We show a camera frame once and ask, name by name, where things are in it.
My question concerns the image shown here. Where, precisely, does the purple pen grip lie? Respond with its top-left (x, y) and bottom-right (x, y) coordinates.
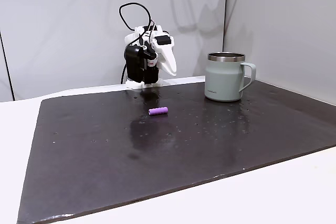
top-left (148, 106), bottom-right (169, 116)

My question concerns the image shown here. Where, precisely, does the black power cable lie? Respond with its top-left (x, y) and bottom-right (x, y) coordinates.
top-left (120, 65), bottom-right (128, 85)

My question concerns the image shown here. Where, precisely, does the black camera cable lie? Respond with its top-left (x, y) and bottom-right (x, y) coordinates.
top-left (119, 3), bottom-right (158, 49)

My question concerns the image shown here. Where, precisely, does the black camera box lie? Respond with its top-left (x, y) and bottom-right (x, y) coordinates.
top-left (124, 46), bottom-right (145, 82)

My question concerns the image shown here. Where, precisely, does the grey-green steel mug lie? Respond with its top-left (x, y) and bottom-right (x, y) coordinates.
top-left (204, 52), bottom-right (257, 103)

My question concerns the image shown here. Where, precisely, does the black table mat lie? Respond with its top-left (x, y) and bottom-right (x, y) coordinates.
top-left (17, 80), bottom-right (336, 224)

